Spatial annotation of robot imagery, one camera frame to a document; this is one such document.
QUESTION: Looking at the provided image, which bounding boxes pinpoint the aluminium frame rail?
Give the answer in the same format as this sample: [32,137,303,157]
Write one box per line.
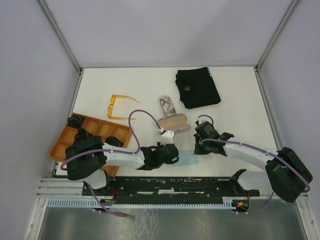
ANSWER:
[37,177,307,198]

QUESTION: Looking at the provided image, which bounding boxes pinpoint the corner aluminium post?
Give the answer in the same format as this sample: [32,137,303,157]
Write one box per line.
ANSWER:
[255,0,301,71]
[36,0,82,73]

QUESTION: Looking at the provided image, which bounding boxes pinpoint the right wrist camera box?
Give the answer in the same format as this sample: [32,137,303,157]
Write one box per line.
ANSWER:
[195,117,205,126]

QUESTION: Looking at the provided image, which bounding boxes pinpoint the left corner aluminium post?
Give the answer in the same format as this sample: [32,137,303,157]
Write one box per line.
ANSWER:
[36,0,82,73]

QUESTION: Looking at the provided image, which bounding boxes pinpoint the orange sunglasses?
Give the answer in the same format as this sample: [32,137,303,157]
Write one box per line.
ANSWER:
[107,94,139,120]

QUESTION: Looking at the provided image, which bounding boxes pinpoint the light blue cable duct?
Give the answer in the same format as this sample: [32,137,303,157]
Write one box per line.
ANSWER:
[47,197,238,209]

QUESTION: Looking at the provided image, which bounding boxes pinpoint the right corner aluminium post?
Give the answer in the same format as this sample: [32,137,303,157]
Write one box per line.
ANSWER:
[255,0,301,71]

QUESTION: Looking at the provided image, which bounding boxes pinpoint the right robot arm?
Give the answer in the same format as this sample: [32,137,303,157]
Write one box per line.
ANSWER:
[194,120,313,203]

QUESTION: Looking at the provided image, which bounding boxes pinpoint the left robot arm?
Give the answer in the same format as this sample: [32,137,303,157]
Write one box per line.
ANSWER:
[60,136,179,195]

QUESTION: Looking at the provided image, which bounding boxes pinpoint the black sunglasses in tray middle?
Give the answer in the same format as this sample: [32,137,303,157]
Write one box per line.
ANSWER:
[74,127,93,143]

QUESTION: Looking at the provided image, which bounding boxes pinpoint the map print glasses case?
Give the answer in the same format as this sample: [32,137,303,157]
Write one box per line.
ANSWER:
[159,95,177,117]

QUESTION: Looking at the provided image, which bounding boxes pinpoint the black folded cloth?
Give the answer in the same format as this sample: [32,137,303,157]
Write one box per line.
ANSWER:
[175,67,221,110]

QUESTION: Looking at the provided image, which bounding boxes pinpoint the orange compartment tray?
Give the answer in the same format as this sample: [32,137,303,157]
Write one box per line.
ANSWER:
[48,113,132,162]

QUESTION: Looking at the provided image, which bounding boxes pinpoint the black sunglasses in tray corner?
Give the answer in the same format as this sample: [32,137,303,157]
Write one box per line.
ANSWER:
[67,114,85,129]

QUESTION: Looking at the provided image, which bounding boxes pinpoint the flag print glasses case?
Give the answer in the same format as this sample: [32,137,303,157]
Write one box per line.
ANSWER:
[157,113,189,132]

